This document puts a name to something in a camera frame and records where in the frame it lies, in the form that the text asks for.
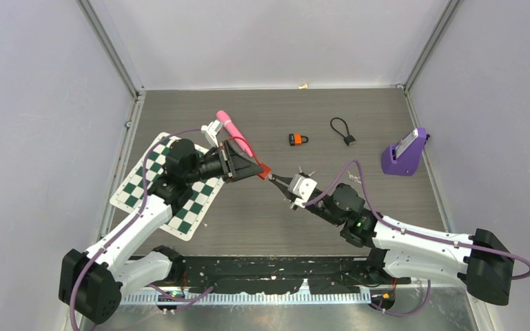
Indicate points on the red cable padlock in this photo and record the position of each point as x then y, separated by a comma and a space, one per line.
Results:
266, 173

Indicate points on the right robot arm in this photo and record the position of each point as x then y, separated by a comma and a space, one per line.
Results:
479, 261

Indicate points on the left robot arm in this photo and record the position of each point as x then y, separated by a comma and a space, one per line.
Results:
94, 281

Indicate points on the small silver keys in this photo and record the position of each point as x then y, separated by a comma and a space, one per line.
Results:
354, 178

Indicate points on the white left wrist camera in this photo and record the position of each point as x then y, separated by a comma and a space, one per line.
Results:
211, 132

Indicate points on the pink toy microphone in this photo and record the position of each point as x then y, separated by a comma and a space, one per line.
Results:
226, 120

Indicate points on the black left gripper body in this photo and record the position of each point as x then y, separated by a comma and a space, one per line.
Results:
224, 163

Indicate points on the black cable padlock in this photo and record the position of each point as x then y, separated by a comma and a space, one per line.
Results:
347, 137

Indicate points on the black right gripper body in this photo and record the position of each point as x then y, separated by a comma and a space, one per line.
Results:
319, 207

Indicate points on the black headed keys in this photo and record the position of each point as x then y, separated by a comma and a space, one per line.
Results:
305, 174

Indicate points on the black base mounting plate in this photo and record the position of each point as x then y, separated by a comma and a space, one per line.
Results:
282, 275

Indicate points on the orange black padlock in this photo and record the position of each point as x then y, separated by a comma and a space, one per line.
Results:
297, 139

